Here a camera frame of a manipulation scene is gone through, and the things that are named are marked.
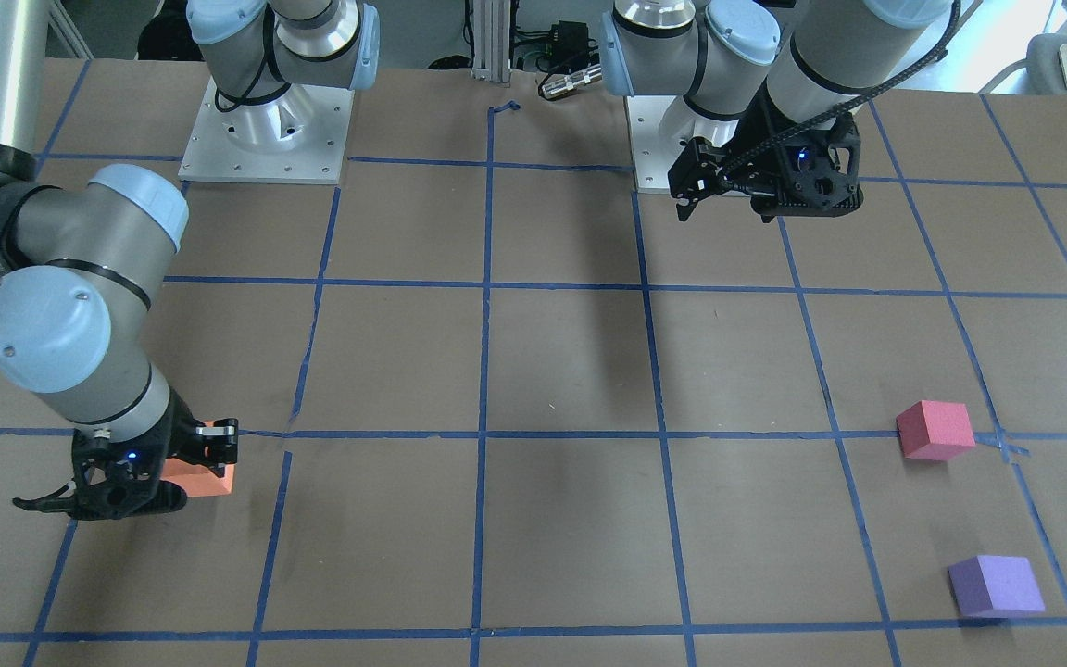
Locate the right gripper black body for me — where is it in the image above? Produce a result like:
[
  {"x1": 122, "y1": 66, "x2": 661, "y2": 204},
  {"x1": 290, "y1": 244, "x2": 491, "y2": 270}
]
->
[{"x1": 69, "y1": 390, "x2": 210, "y2": 521}]

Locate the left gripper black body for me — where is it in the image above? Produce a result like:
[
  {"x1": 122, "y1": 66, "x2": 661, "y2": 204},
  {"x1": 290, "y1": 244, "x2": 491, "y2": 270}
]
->
[{"x1": 717, "y1": 113, "x2": 864, "y2": 217}]

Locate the orange foam cube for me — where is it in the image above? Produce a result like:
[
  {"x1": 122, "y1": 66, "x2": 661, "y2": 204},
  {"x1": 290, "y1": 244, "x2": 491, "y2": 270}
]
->
[{"x1": 161, "y1": 425, "x2": 234, "y2": 497}]

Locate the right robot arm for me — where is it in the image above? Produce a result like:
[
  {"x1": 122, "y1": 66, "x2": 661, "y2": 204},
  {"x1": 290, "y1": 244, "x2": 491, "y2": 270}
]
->
[{"x1": 0, "y1": 1, "x2": 381, "y2": 521}]

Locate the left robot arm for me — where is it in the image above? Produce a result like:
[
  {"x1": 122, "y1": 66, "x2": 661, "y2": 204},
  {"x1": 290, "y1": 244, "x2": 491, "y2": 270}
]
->
[{"x1": 598, "y1": 1, "x2": 962, "y2": 223}]

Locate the metal connector plug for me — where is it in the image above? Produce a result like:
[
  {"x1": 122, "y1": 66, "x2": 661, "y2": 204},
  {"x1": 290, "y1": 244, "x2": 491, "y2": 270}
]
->
[{"x1": 537, "y1": 64, "x2": 604, "y2": 102}]

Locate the red foam cube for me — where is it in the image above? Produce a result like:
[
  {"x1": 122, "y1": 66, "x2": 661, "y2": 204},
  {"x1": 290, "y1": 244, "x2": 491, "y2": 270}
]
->
[{"x1": 895, "y1": 400, "x2": 975, "y2": 461}]

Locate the purple foam cube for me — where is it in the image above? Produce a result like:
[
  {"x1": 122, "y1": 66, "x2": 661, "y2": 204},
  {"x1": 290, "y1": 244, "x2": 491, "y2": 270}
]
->
[{"x1": 946, "y1": 554, "x2": 1047, "y2": 618}]

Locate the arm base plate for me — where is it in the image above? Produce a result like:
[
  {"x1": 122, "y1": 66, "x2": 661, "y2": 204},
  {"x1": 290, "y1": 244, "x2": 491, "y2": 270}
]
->
[
  {"x1": 625, "y1": 94, "x2": 708, "y2": 195},
  {"x1": 178, "y1": 82, "x2": 356, "y2": 185}
]

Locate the aluminium frame post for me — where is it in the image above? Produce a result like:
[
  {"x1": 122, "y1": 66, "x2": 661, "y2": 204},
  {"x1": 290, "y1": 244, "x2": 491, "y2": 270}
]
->
[{"x1": 466, "y1": 0, "x2": 515, "y2": 88}]

